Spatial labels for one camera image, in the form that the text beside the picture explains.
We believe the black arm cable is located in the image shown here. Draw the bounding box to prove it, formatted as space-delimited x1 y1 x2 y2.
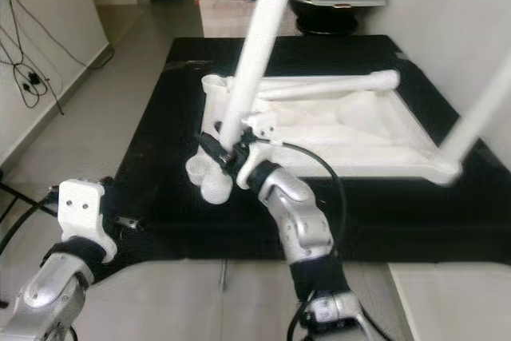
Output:
0 193 61 250
259 140 348 270

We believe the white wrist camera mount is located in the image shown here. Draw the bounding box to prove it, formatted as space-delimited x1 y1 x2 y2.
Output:
240 111 280 190
54 180 117 264

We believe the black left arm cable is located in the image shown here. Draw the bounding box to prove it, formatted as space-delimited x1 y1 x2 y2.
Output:
0 193 61 250

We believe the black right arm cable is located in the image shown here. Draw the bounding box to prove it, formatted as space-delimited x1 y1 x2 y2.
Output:
259 140 348 270

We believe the black chair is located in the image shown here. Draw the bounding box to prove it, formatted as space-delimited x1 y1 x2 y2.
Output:
0 184 49 218

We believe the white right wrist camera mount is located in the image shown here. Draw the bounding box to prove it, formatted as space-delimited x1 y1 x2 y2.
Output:
240 111 280 190

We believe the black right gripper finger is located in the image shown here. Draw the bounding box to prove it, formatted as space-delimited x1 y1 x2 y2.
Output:
198 132 231 168

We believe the black wall cable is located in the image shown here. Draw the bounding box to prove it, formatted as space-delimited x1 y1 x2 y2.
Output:
0 0 117 114

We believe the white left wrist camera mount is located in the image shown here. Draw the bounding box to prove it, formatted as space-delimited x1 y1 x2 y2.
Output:
54 180 117 264

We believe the white lace covered stand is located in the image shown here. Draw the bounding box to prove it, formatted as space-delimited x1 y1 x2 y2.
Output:
198 0 260 37

